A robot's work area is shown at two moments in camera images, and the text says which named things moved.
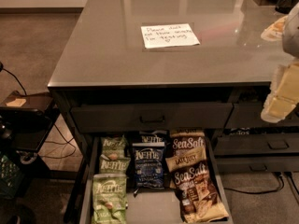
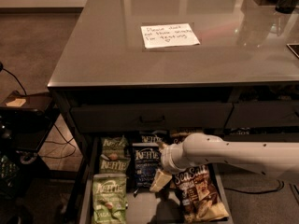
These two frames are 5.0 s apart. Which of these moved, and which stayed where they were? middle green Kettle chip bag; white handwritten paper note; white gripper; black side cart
Moved: white gripper
Stayed: middle green Kettle chip bag; black side cart; white handwritten paper note
